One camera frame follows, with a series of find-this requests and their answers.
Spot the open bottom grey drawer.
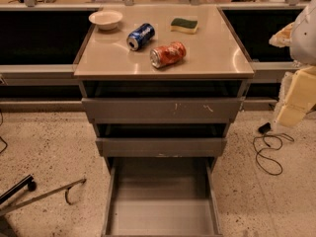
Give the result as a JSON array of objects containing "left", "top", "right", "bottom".
[{"left": 101, "top": 157, "right": 223, "bottom": 237}]

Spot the black chair base leg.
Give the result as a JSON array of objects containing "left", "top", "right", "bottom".
[{"left": 0, "top": 175, "right": 37, "bottom": 204}]

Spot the top grey drawer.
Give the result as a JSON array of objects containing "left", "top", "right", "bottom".
[{"left": 82, "top": 98, "right": 242, "bottom": 123}]

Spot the grey metal stand leg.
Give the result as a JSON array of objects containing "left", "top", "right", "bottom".
[{"left": 0, "top": 178, "right": 87, "bottom": 216}]

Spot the grey drawer cabinet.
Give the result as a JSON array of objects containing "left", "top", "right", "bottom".
[{"left": 73, "top": 3, "right": 256, "bottom": 237}]

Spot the red coke can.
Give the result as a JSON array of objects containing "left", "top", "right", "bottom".
[{"left": 150, "top": 41, "right": 187, "bottom": 69}]

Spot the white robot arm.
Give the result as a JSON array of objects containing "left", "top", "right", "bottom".
[{"left": 269, "top": 0, "right": 316, "bottom": 127}]

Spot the yellow green sponge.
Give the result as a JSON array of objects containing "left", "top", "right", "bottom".
[{"left": 170, "top": 18, "right": 198, "bottom": 35}]

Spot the black power adapter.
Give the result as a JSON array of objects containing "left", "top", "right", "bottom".
[{"left": 258, "top": 122, "right": 272, "bottom": 134}]

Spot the blue pepsi can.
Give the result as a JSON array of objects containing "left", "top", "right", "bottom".
[{"left": 126, "top": 23, "right": 155, "bottom": 51}]

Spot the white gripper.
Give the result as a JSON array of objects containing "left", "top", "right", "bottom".
[{"left": 269, "top": 23, "right": 316, "bottom": 127}]

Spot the white ceramic bowl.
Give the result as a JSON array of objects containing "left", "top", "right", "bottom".
[{"left": 89, "top": 10, "right": 122, "bottom": 31}]

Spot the black cable at left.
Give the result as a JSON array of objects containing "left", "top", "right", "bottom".
[{"left": 0, "top": 109, "right": 9, "bottom": 155}]

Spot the middle grey drawer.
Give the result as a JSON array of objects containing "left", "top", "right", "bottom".
[{"left": 96, "top": 138, "right": 227, "bottom": 157}]

